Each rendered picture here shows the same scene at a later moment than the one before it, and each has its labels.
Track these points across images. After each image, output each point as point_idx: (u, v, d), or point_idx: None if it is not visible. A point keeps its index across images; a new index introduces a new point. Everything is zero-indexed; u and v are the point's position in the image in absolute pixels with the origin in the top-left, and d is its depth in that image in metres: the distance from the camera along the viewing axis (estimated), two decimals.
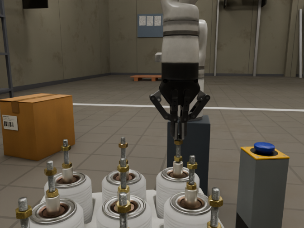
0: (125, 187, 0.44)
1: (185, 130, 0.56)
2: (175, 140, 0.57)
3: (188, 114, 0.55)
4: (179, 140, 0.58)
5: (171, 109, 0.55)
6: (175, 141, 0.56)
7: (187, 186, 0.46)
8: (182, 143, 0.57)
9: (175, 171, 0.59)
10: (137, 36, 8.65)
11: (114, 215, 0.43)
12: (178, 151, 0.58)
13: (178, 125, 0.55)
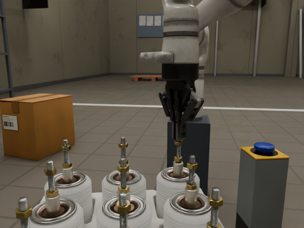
0: (125, 187, 0.44)
1: None
2: None
3: (175, 112, 0.58)
4: (180, 143, 0.56)
5: None
6: None
7: (187, 186, 0.46)
8: (174, 143, 0.57)
9: (174, 174, 0.58)
10: (137, 36, 8.65)
11: (114, 215, 0.43)
12: (179, 153, 0.57)
13: (184, 124, 0.56)
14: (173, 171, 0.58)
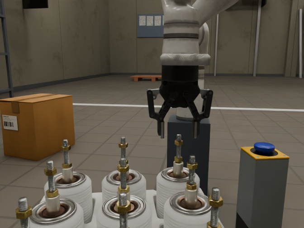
0: (125, 187, 0.44)
1: (158, 127, 0.57)
2: (176, 140, 0.57)
3: (155, 112, 0.56)
4: (181, 141, 0.58)
5: None
6: (175, 142, 0.57)
7: (187, 186, 0.46)
8: (182, 144, 0.56)
9: (180, 171, 0.59)
10: (137, 36, 8.65)
11: (114, 215, 0.43)
12: (179, 152, 0.58)
13: (192, 121, 0.57)
14: (182, 170, 0.59)
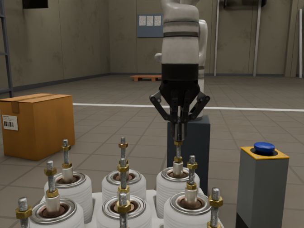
0: (125, 187, 0.44)
1: (185, 131, 0.56)
2: (180, 141, 0.56)
3: (188, 115, 0.55)
4: (174, 142, 0.57)
5: (171, 110, 0.55)
6: (182, 142, 0.56)
7: (187, 186, 0.46)
8: (179, 141, 0.58)
9: (176, 174, 0.57)
10: (137, 36, 8.65)
11: (114, 215, 0.43)
12: (176, 153, 0.58)
13: (178, 126, 0.55)
14: (173, 172, 0.58)
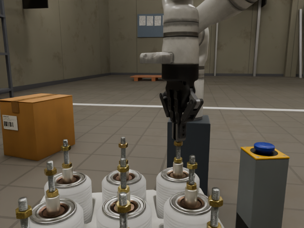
0: (125, 187, 0.44)
1: None
2: (175, 141, 0.57)
3: (176, 112, 0.58)
4: (181, 142, 0.57)
5: None
6: (173, 142, 0.57)
7: (187, 186, 0.46)
8: (180, 144, 0.56)
9: (181, 174, 0.57)
10: (137, 36, 8.65)
11: (114, 215, 0.43)
12: (179, 153, 0.58)
13: (184, 125, 0.56)
14: (178, 173, 0.57)
